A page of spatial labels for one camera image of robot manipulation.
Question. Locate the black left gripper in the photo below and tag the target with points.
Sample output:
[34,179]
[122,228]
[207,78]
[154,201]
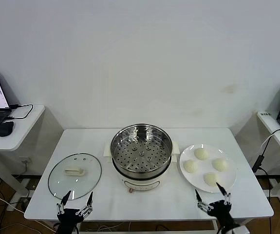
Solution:
[68,219]

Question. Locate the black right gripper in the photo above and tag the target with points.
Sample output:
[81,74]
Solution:
[221,210]

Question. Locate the white steamed baozi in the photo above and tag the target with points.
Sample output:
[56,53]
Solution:
[220,164]
[191,166]
[201,154]
[211,179]

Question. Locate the perforated steel steamer basket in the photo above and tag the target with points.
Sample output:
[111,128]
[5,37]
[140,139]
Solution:
[162,156]

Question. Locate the round white plate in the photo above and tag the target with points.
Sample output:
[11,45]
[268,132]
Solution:
[195,181]

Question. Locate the white work table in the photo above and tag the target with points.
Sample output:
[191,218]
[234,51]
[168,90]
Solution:
[105,207]

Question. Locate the white electric cooker base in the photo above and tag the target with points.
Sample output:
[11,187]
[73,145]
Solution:
[142,184]

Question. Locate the small white printed label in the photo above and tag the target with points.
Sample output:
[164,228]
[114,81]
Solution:
[265,113]

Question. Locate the black computer mouse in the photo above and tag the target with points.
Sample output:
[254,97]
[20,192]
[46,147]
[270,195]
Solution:
[5,129]

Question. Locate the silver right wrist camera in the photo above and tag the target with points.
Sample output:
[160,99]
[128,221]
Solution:
[240,230]

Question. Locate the white wall socket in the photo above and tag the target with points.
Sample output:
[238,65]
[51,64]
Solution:
[25,161]

